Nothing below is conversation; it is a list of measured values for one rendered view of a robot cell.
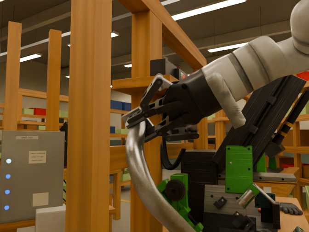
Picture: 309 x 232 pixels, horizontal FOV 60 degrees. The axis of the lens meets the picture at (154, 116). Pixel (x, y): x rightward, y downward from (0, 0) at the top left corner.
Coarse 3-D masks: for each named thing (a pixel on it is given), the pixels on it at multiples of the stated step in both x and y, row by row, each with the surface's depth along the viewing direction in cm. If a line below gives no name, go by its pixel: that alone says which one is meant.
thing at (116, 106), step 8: (112, 104) 643; (120, 104) 667; (128, 104) 692; (112, 112) 630; (120, 112) 653; (112, 128) 640; (128, 128) 744; (112, 136) 624; (120, 136) 649; (112, 176) 630; (128, 176) 678; (112, 184) 623; (128, 184) 666
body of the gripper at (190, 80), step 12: (180, 84) 43; (192, 84) 41; (204, 84) 40; (168, 96) 43; (180, 96) 43; (192, 96) 41; (204, 96) 40; (180, 108) 44; (192, 108) 44; (204, 108) 41; (216, 108) 42; (192, 120) 45
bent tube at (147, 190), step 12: (144, 120) 49; (132, 132) 44; (144, 132) 46; (132, 144) 42; (132, 156) 40; (144, 156) 41; (132, 168) 39; (144, 168) 39; (132, 180) 39; (144, 180) 39; (144, 192) 38; (156, 192) 39; (144, 204) 39; (156, 204) 39; (168, 204) 40; (156, 216) 40; (168, 216) 40; (180, 216) 42; (168, 228) 41; (180, 228) 42; (192, 228) 44
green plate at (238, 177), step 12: (228, 156) 122; (240, 156) 120; (228, 168) 120; (240, 168) 118; (252, 168) 116; (228, 180) 118; (240, 180) 116; (252, 180) 114; (228, 192) 117; (240, 192) 115
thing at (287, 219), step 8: (280, 200) 176; (288, 200) 176; (296, 200) 176; (280, 216) 140; (288, 216) 140; (296, 216) 140; (304, 216) 140; (280, 224) 127; (288, 224) 127; (296, 224) 127; (304, 224) 127
